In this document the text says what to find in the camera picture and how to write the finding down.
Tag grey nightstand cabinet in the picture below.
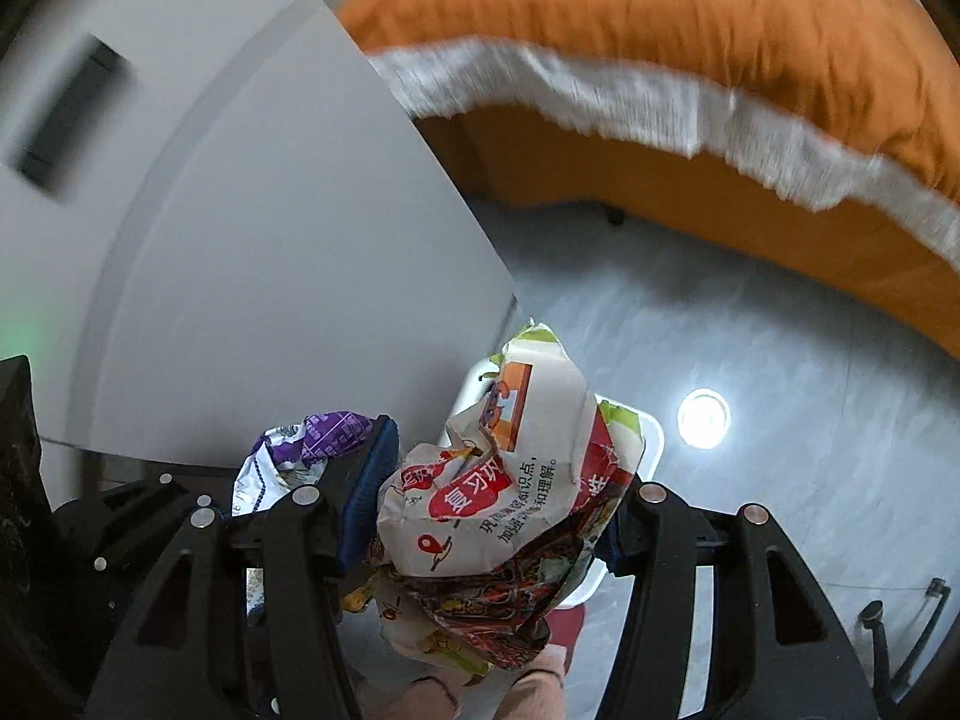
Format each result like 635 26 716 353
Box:
2 0 514 502

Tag printed paper wrapper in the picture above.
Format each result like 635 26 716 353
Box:
371 323 646 676

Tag white trash bin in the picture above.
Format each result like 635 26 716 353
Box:
447 365 667 613

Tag purple white wrapper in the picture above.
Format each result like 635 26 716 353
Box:
231 411 374 517

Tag white fringed bed sheet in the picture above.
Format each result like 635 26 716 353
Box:
368 37 958 265

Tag red slipper foot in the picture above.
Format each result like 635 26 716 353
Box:
545 605 586 674

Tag orange bed cover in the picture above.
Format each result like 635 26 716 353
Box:
338 0 958 351

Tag black chair base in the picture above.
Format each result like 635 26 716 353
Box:
857 577 952 715

